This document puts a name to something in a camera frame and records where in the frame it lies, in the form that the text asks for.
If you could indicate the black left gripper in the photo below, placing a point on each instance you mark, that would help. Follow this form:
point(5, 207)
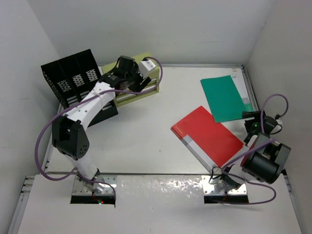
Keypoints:
point(141, 81)

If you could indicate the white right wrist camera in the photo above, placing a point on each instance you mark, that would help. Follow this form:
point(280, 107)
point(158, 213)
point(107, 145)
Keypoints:
point(279, 121)

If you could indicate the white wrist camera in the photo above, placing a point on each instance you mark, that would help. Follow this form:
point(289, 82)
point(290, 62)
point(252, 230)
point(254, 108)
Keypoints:
point(279, 121)
point(146, 67)

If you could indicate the green clip folder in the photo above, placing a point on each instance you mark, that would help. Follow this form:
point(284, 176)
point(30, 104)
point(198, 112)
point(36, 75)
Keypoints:
point(227, 97)

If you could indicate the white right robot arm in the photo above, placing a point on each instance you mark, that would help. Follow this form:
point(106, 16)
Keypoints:
point(264, 164)

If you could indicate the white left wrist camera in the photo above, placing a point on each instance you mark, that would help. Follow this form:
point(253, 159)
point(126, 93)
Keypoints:
point(146, 67)

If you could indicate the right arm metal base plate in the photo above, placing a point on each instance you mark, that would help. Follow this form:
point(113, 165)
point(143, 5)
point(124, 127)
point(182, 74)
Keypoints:
point(217, 187)

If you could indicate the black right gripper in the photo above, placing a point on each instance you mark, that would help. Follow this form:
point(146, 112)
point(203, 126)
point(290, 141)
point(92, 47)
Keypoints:
point(256, 115)

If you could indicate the black perforated file organizer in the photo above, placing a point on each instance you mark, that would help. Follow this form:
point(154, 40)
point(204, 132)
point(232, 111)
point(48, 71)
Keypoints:
point(73, 77)

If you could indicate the red file folder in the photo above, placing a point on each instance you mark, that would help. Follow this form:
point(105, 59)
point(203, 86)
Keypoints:
point(211, 143)

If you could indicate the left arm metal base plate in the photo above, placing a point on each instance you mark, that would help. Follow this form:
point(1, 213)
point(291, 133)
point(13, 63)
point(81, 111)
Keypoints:
point(105, 187)

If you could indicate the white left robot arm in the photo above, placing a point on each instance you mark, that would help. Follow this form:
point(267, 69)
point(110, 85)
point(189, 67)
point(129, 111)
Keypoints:
point(69, 130)

